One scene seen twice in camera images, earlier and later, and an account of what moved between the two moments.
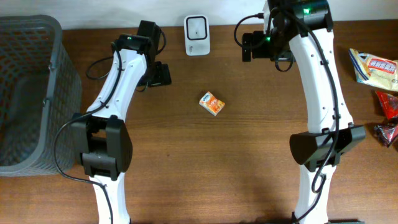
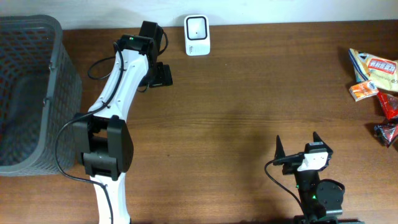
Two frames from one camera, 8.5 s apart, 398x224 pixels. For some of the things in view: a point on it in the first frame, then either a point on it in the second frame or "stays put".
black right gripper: (256, 37) → (280, 152)
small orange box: (211, 104) → (363, 90)
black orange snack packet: (387, 134) stays put
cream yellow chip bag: (375, 70) stays put
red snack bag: (389, 103) stays put
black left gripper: (163, 75) stays put
